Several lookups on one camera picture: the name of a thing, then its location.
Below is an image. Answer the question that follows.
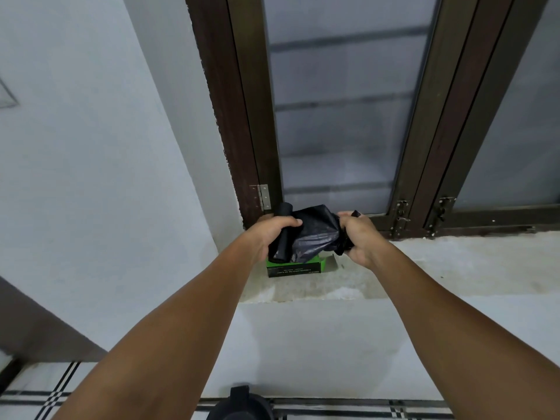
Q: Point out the black trash bin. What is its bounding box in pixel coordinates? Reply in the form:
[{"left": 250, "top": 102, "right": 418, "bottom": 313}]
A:
[{"left": 206, "top": 384, "right": 276, "bottom": 420}]

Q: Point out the metal window latch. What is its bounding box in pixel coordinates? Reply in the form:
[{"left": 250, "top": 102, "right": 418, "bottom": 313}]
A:
[
  {"left": 391, "top": 199, "right": 412, "bottom": 239},
  {"left": 425, "top": 196, "right": 456, "bottom": 236}
]

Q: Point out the person's left forearm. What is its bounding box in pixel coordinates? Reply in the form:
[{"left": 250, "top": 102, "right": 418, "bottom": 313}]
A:
[{"left": 52, "top": 234, "right": 267, "bottom": 420}]

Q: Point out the green and black cardboard box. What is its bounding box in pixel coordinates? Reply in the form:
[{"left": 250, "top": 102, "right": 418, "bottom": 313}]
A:
[{"left": 265, "top": 253, "right": 337, "bottom": 279}]

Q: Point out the brown framed frosted glass window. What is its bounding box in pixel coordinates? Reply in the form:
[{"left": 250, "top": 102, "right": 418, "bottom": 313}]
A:
[{"left": 184, "top": 0, "right": 560, "bottom": 239}]

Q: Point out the black garbage bag roll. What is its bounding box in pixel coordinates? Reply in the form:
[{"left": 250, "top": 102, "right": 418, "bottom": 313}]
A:
[{"left": 268, "top": 203, "right": 362, "bottom": 264}]

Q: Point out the person's right hand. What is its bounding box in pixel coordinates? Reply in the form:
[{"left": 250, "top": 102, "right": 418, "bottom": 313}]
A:
[{"left": 337, "top": 211, "right": 387, "bottom": 271}]

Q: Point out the person's left hand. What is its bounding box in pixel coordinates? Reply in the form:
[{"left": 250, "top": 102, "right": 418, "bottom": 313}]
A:
[{"left": 243, "top": 216, "right": 303, "bottom": 266}]

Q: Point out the silver window hinge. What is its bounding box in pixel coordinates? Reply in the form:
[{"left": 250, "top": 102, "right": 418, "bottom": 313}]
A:
[{"left": 249, "top": 184, "right": 273, "bottom": 211}]

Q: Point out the person's right forearm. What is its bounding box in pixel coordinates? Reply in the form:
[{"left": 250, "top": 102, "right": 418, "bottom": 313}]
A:
[{"left": 371, "top": 241, "right": 560, "bottom": 420}]

